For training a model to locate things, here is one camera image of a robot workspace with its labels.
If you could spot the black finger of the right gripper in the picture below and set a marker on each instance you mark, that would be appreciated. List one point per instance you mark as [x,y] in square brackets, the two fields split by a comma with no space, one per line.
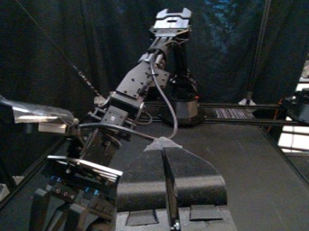
[74,218]
[40,210]

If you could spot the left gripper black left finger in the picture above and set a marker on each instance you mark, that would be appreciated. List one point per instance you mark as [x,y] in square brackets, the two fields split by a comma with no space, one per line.
[141,183]

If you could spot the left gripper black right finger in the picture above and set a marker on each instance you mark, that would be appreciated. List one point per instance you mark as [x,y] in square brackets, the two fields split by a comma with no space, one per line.
[197,180]

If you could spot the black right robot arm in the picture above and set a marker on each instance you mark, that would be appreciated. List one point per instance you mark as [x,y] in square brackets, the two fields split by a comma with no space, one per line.
[141,81]

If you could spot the shiny clear plastic wrap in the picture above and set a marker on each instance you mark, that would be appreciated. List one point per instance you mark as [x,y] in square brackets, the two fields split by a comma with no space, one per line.
[36,112]

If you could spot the black device at table edge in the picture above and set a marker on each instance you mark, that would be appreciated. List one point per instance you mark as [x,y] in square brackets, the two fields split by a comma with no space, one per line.
[297,106]

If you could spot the thin diagonal black rod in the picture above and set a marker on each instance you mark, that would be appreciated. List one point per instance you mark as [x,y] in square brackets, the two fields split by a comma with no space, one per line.
[60,52]

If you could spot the black cloth curtain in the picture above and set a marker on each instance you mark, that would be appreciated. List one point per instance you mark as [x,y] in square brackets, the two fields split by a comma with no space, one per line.
[48,45]

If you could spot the black horizontal frame bar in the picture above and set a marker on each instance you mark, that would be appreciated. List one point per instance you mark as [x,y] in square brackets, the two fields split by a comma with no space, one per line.
[241,106]

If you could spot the black vertical frame pole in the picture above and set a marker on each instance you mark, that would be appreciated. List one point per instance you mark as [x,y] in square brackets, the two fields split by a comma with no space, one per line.
[257,51]

